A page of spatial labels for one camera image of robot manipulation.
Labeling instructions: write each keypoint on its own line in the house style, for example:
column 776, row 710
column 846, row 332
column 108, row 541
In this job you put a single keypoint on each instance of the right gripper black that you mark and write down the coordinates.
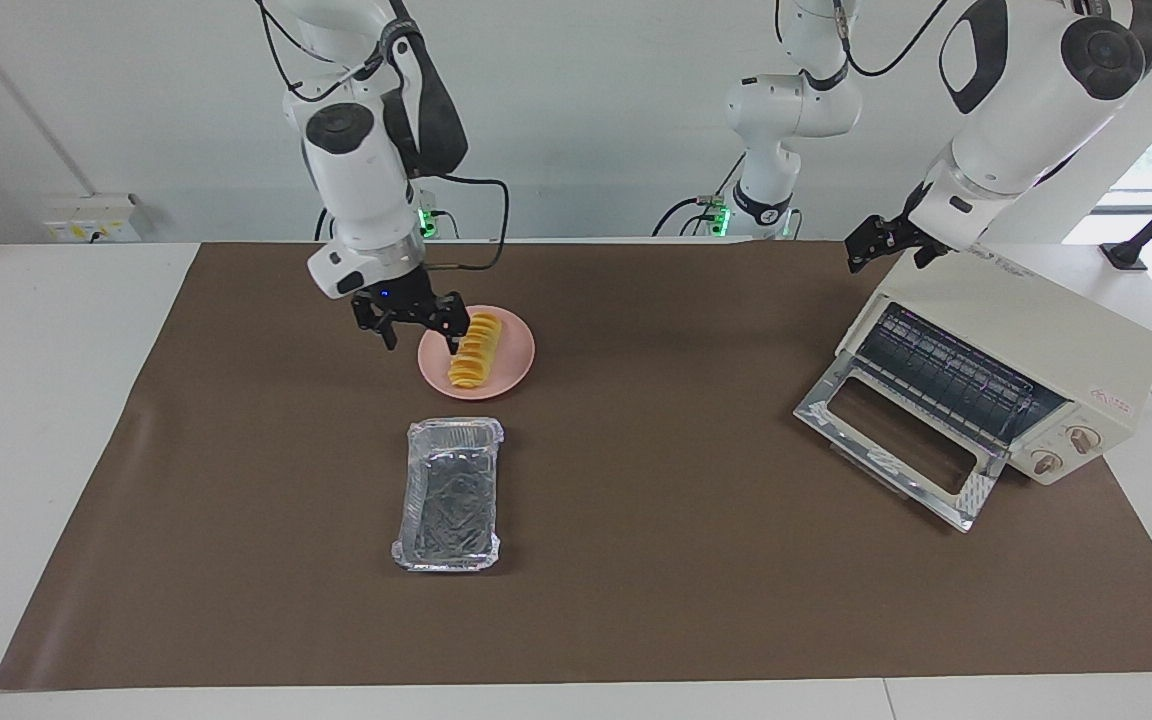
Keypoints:
column 401, row 295

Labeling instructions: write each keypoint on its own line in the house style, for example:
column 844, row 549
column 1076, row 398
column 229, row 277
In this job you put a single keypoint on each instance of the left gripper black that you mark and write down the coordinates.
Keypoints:
column 906, row 230

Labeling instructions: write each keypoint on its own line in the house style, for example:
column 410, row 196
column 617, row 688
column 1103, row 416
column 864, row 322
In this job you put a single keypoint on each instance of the yellow sliced bread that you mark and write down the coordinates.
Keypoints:
column 476, row 350

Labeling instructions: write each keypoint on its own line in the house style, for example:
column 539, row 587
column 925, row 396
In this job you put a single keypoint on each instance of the aluminium foil tray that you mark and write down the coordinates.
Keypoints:
column 446, row 500

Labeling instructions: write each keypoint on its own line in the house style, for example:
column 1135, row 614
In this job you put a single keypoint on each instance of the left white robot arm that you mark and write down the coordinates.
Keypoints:
column 1026, row 120

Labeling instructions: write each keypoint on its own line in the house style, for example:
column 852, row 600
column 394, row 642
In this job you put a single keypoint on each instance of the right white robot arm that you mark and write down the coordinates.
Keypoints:
column 361, row 180

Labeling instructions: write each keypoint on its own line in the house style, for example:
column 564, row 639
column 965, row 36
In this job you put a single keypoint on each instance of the cream toaster oven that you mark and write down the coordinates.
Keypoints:
column 1056, row 320

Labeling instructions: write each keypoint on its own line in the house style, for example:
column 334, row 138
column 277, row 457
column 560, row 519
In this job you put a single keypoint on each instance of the cream oven knob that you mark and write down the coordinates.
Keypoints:
column 1083, row 438
column 1046, row 462

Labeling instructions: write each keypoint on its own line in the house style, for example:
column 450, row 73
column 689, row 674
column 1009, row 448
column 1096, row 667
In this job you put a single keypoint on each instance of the pink round plate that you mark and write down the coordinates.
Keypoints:
column 511, row 365

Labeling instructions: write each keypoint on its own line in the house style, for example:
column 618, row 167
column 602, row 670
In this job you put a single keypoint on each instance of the brown table mat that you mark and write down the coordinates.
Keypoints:
column 636, row 600

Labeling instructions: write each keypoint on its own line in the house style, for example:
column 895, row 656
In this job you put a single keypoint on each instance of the white wall socket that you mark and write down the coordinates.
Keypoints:
column 86, row 220

